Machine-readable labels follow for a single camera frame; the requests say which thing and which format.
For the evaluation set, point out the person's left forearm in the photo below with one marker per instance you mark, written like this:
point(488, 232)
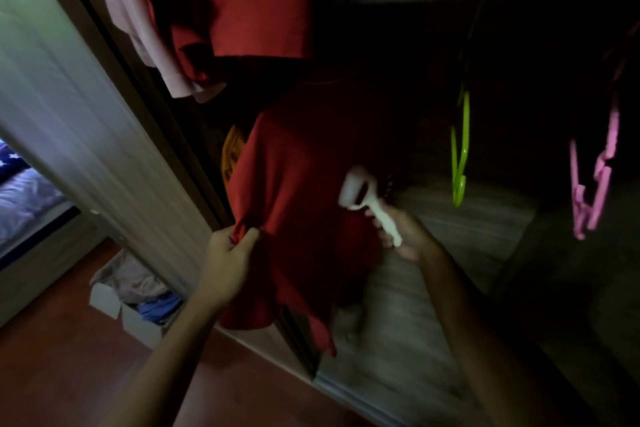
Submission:
point(165, 366)

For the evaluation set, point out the person's left hand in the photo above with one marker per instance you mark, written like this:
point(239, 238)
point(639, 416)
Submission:
point(225, 269)

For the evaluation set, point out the bed with blue bedding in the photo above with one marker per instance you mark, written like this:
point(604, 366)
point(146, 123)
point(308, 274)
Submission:
point(25, 196)

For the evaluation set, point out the white wardrobe door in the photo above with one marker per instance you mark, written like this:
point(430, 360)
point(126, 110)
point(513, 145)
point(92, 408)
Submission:
point(95, 126)

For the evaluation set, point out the white box of clothes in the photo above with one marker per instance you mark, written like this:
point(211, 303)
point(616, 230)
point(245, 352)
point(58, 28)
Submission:
point(132, 296)

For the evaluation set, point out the pale pink hanging garment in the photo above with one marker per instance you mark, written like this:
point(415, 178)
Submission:
point(140, 26)

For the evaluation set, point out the plain red hanging garment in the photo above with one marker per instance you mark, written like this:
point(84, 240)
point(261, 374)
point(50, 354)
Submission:
point(235, 1)

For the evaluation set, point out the person's right forearm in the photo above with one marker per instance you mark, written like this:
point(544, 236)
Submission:
point(495, 346)

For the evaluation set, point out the person's right fingers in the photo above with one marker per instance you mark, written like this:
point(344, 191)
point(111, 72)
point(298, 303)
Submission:
point(382, 226)

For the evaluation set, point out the white lint roller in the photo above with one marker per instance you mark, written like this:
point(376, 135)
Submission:
point(367, 201)

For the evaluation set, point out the person's left thumb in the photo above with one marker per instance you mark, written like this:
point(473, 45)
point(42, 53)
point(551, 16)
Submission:
point(247, 241)

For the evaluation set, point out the green plastic hanger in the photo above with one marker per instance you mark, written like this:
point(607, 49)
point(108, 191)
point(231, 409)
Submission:
point(461, 146)

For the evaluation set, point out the person's right hand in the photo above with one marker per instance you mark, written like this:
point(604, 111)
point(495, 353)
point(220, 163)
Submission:
point(407, 236)

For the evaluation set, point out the pink plastic hanger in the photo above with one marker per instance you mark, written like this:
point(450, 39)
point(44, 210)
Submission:
point(595, 176)

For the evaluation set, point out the red shirt with yellow print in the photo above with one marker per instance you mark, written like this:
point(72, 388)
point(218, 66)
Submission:
point(300, 206)

